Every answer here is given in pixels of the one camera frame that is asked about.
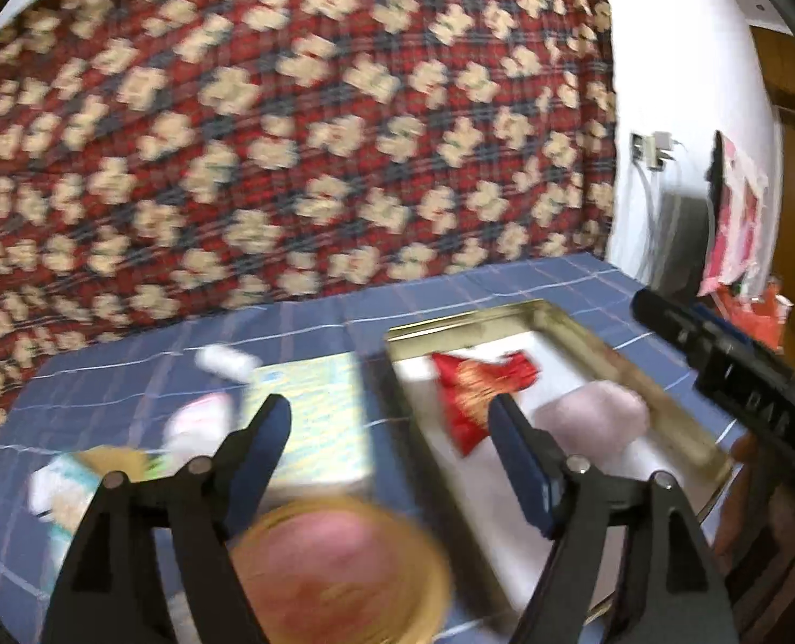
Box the pink fluffy cloth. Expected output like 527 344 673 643
535 379 650 460

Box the white teal packet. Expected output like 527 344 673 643
28 456 104 544

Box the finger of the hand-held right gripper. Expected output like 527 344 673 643
631 288 710 363

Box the yellow sponge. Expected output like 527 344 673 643
76 446 150 484

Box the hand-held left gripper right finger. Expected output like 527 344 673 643
486 393 740 644

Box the white foam block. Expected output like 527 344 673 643
195 345 259 383

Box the gold metal tin box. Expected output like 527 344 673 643
384 301 734 625

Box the dark grey box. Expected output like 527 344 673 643
659 191 713 296

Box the blue checked tablecloth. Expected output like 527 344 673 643
0 251 740 644

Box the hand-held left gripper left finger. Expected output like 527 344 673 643
41 393 295 644

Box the white cable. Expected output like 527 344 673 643
632 161 661 283

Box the round pink yellow-rimmed object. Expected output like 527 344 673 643
233 496 452 644

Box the white towel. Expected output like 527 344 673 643
163 392 238 464

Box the red plastic bag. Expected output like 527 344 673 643
719 282 794 350

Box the white wall socket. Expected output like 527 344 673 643
631 130 673 169

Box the green patterned flat packet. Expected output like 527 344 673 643
237 352 378 491

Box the red plaid bear blanket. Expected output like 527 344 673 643
0 0 620 430

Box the red patterned pouch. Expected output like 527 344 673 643
431 352 539 457

